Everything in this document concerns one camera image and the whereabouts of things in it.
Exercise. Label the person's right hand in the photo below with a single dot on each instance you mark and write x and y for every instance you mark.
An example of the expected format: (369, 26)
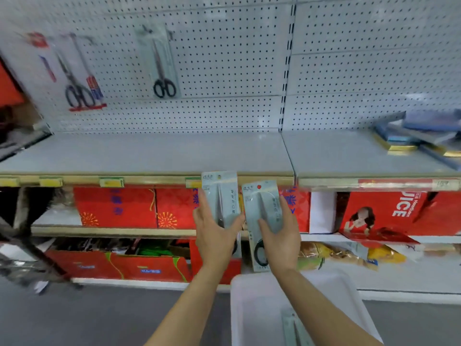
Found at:
(284, 248)

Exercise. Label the person's left hand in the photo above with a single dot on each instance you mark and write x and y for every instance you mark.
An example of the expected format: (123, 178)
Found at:
(216, 245)

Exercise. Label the pale green scissors packet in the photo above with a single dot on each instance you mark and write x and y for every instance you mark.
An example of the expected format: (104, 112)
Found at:
(147, 50)
(261, 201)
(225, 190)

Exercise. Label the white plastic bin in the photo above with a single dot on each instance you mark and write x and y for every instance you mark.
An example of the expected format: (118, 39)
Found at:
(252, 309)

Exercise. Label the white metal pegboard shelf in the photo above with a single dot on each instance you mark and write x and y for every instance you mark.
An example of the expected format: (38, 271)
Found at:
(216, 151)

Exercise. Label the person's left forearm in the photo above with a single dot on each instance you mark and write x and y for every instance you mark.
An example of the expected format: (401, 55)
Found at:
(183, 309)

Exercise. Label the person's right forearm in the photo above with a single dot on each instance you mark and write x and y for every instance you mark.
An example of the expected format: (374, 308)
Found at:
(320, 313)

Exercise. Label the red box blue label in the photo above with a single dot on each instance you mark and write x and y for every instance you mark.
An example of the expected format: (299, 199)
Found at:
(194, 263)

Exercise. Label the flat red box green stripe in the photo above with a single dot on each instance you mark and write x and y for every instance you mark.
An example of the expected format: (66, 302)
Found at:
(151, 268)
(79, 264)

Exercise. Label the plain red gift box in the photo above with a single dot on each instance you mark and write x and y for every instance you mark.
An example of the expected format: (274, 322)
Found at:
(443, 216)

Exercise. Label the yellow snack bag pack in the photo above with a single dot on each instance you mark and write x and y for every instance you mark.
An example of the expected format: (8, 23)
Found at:
(331, 254)

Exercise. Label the yellow green price tag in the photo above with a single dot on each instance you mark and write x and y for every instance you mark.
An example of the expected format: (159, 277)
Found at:
(193, 183)
(9, 181)
(111, 182)
(50, 181)

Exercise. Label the yellow snack bag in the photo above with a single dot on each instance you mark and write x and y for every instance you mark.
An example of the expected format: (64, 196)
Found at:
(387, 255)

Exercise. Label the white paper scrap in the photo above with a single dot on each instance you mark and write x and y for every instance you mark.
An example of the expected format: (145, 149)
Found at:
(41, 287)

